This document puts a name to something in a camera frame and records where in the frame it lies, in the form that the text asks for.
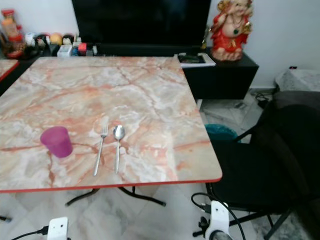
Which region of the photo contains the purple plastic cup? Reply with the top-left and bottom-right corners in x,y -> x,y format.
40,126 -> 74,159

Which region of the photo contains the orange jar with red lid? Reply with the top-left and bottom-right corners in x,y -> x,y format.
1,9 -> 26,46

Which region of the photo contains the blue and white box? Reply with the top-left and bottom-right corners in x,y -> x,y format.
58,45 -> 73,58

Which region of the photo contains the yellow round figurine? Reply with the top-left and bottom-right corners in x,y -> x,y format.
50,32 -> 63,46

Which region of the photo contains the silver metal fork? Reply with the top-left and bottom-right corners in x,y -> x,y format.
93,126 -> 109,177

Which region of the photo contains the silver metal spoon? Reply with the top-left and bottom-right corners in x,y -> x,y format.
113,125 -> 126,175

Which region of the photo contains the black flat television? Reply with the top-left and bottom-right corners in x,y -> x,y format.
71,0 -> 212,46

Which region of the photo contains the white tray with dark item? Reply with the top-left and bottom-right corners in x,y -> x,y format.
174,52 -> 216,68

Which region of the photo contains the teal round stool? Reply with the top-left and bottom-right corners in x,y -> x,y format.
205,123 -> 238,143

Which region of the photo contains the black television cabinet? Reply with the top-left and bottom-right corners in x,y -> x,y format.
0,44 -> 260,101

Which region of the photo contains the red laughing Buddha statue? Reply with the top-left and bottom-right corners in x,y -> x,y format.
209,0 -> 253,62

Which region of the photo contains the black chair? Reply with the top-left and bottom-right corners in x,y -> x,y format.
192,90 -> 320,240

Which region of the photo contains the white patterned cushion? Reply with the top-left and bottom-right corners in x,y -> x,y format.
274,68 -> 320,92

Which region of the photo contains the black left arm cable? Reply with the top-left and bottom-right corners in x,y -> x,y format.
10,226 -> 49,240

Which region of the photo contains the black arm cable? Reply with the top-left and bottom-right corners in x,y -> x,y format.
10,226 -> 49,240
190,192 -> 252,238

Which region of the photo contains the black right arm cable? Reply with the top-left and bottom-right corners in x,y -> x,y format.
190,192 -> 252,238

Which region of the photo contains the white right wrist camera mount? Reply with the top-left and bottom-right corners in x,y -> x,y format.
207,200 -> 231,240

